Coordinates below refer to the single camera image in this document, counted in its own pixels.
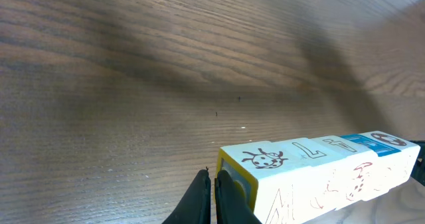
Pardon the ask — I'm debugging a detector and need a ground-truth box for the wooden block snail letter Y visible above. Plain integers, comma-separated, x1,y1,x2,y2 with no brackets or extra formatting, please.
341,131,406,200

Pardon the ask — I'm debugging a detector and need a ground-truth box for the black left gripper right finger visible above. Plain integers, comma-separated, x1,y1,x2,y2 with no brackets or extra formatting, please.
214,170,261,224

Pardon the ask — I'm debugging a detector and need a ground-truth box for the wooden block blue side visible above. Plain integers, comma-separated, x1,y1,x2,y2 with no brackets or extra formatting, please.
313,136,388,208
279,138,345,219

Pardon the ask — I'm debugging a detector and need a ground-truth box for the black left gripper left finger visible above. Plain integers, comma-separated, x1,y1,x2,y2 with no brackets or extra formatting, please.
163,169,211,224

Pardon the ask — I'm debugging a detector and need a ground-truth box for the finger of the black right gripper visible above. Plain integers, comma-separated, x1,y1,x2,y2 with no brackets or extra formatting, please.
410,140,425,186

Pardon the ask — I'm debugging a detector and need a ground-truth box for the wooden block green side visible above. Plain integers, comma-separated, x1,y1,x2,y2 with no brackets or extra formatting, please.
217,141,311,223

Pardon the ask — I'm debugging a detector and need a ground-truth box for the wooden block letter A green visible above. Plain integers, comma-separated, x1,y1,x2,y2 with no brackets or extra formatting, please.
358,130,421,191

